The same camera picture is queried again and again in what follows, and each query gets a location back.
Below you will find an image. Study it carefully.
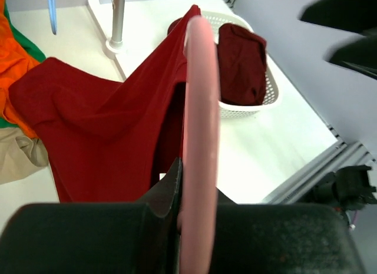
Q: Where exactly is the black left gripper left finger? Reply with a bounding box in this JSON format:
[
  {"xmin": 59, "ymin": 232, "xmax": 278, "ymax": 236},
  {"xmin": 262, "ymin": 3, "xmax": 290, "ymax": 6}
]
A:
[{"xmin": 1, "ymin": 159, "xmax": 183, "ymax": 273}]

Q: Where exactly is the white metal clothes rack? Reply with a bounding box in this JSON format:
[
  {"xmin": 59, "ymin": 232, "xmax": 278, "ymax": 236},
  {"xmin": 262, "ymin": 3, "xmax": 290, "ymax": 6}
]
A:
[{"xmin": 87, "ymin": 0, "xmax": 127, "ymax": 80}]

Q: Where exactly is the white plastic laundry basket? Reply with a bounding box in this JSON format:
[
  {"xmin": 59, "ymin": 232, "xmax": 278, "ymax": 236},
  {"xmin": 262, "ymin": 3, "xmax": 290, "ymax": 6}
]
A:
[{"xmin": 201, "ymin": 10, "xmax": 281, "ymax": 118}]

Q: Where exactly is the green t shirt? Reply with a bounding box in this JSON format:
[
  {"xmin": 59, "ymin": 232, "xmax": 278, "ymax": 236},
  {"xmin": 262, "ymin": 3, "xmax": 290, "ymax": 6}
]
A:
[{"xmin": 1, "ymin": 5, "xmax": 46, "ymax": 128}]

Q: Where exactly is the dark red t shirt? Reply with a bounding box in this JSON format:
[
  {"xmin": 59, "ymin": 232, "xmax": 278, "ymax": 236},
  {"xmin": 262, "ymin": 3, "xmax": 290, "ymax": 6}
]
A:
[{"xmin": 9, "ymin": 5, "xmax": 201, "ymax": 202}]

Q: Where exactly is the beige t shirt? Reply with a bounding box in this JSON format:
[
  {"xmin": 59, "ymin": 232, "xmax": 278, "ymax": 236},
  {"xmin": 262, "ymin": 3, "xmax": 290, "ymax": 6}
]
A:
[{"xmin": 1, "ymin": 127, "xmax": 48, "ymax": 184}]

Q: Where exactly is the dark red shirt in basket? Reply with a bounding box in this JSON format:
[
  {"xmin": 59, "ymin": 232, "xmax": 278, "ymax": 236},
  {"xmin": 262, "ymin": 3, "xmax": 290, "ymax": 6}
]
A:
[{"xmin": 169, "ymin": 17, "xmax": 268, "ymax": 107}]

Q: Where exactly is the orange t shirt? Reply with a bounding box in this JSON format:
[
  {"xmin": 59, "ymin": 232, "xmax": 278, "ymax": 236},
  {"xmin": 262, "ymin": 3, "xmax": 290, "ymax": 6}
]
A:
[{"xmin": 1, "ymin": 0, "xmax": 39, "ymax": 138}]

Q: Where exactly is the pink plastic hanger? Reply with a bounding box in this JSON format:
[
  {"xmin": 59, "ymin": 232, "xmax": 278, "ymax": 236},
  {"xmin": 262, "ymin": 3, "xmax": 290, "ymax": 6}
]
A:
[{"xmin": 178, "ymin": 16, "xmax": 220, "ymax": 273}]

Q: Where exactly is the blue wire hanger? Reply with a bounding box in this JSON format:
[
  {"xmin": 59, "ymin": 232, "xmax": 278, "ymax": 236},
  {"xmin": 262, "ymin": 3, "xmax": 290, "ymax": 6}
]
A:
[{"xmin": 48, "ymin": 0, "xmax": 57, "ymax": 35}]

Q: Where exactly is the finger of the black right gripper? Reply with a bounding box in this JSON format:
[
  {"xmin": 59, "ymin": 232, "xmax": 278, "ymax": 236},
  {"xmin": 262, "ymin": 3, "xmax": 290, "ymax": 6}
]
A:
[
  {"xmin": 300, "ymin": 0, "xmax": 376, "ymax": 34},
  {"xmin": 323, "ymin": 29, "xmax": 376, "ymax": 80}
]

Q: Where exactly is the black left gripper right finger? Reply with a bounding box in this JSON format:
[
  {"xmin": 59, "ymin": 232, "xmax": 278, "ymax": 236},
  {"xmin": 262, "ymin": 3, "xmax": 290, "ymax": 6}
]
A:
[{"xmin": 210, "ymin": 192, "xmax": 365, "ymax": 273}]

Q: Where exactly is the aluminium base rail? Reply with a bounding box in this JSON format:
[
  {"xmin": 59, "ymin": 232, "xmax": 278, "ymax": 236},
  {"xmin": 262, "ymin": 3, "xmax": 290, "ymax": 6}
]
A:
[{"xmin": 262, "ymin": 126, "xmax": 376, "ymax": 204}]

